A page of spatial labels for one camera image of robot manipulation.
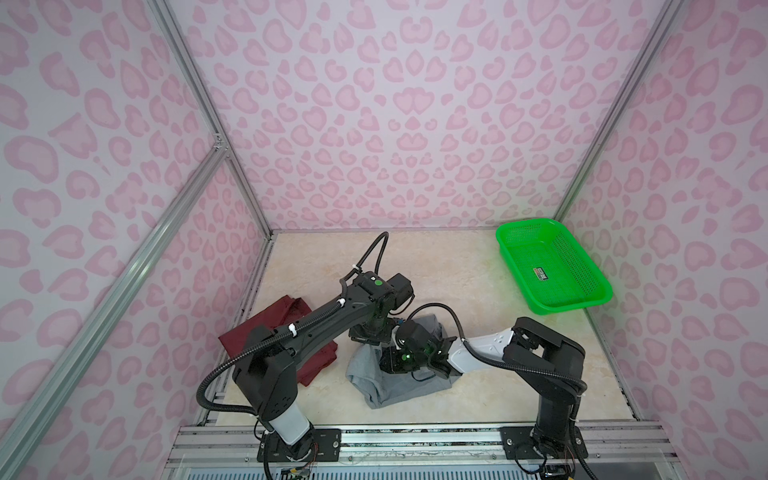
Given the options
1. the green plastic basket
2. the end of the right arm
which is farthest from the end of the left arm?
Result: the green plastic basket

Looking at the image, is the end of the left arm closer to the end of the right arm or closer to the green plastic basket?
the end of the right arm

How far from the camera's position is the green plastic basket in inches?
38.2
